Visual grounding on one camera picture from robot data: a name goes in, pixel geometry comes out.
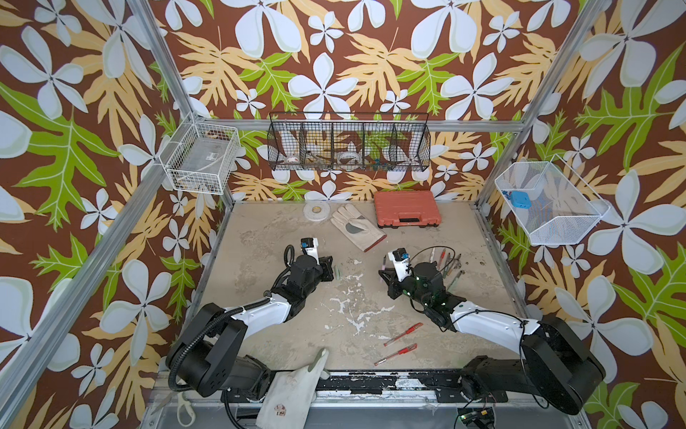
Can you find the white tape roll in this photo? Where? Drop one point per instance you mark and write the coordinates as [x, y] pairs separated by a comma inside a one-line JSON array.
[[317, 211]]

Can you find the white green glove front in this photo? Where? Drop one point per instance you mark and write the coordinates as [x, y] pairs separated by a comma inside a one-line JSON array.
[[291, 394]]

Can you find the aluminium frame post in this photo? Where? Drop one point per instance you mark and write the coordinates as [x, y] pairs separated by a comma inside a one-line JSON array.
[[574, 40], [164, 60]]

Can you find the aluminium frame post right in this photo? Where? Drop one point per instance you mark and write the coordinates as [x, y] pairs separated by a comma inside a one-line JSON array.
[[574, 40]]

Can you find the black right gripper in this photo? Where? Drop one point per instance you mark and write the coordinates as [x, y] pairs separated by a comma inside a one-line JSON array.
[[391, 275]]

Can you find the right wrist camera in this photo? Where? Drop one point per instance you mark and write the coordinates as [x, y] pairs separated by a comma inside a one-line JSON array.
[[400, 260]]

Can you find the aluminium frame post left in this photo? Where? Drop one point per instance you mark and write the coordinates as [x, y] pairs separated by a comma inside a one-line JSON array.
[[164, 60]]

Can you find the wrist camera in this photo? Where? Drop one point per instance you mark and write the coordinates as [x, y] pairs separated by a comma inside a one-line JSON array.
[[309, 247], [400, 260]]

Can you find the white wire basket right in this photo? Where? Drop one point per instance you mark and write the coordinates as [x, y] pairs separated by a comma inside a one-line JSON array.
[[565, 208]]

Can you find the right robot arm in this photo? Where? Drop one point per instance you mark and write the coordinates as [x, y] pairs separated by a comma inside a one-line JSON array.
[[551, 361]]

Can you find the blue object in basket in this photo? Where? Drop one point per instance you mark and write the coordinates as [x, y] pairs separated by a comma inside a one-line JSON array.
[[520, 199]]

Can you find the light green pen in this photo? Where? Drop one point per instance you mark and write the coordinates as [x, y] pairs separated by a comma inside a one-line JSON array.
[[455, 279]]

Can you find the white scissors handle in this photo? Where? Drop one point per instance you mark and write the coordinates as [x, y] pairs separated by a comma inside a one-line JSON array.
[[185, 414]]

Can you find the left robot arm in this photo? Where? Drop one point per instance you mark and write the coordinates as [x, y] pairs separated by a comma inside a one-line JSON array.
[[205, 359]]

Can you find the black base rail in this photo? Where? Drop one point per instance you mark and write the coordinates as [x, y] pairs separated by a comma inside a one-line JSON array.
[[434, 385]]

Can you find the black wire basket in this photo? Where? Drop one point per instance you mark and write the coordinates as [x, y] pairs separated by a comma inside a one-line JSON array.
[[348, 141]]

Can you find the red plastic tool case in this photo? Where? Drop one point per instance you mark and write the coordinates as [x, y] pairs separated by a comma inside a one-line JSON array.
[[406, 208]]

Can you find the beige work glove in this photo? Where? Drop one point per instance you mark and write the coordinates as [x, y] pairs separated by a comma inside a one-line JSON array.
[[357, 228]]

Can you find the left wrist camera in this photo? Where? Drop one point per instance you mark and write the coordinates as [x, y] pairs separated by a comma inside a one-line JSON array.
[[309, 247]]

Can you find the red gel pen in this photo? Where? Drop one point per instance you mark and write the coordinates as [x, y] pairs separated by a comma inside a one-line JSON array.
[[396, 354], [441, 258], [408, 331]]

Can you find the white wire basket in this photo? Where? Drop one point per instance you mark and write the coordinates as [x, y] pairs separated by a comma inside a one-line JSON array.
[[565, 208], [199, 157]]

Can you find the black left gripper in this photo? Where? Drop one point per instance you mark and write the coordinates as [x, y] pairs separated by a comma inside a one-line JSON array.
[[326, 267]]

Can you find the dark green pen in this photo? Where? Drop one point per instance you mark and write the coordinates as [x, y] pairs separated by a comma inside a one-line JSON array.
[[449, 263]]

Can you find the white wire basket left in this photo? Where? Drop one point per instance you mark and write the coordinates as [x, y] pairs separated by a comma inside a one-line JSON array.
[[199, 157]]

